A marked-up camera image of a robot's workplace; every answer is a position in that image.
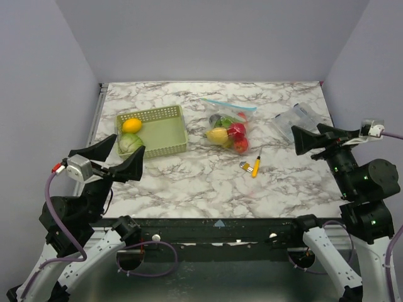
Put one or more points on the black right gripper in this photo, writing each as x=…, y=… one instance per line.
x=329, y=143

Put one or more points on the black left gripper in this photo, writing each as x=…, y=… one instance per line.
x=131, y=168

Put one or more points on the red tomato toy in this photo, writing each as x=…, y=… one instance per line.
x=241, y=145

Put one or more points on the clear zip top bag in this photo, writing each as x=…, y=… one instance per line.
x=229, y=109

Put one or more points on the green leaf toy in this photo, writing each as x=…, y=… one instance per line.
x=227, y=121

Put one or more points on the yellow pear toy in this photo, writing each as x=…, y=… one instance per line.
x=217, y=136

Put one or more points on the yellow banana toy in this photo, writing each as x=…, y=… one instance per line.
x=228, y=143

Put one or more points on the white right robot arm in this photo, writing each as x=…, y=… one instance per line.
x=365, y=215

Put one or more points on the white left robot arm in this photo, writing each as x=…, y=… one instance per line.
x=69, y=219

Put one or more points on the clear plastic screw box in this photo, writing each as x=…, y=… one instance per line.
x=301, y=115

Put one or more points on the green cabbage toy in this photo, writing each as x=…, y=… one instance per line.
x=129, y=143

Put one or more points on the orange fruit toy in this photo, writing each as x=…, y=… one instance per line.
x=132, y=126

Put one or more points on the green perforated plastic basket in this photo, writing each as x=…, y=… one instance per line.
x=163, y=130

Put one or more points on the yellow hex key set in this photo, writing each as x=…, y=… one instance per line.
x=246, y=167

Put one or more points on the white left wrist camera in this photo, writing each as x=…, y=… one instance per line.
x=77, y=168

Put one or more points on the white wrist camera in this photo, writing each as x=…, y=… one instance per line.
x=370, y=130
x=77, y=168

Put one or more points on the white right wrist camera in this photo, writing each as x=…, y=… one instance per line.
x=370, y=130

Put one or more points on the yellow handled screwdriver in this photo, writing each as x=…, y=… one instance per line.
x=254, y=173

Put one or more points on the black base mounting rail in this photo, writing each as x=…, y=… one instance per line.
x=226, y=239

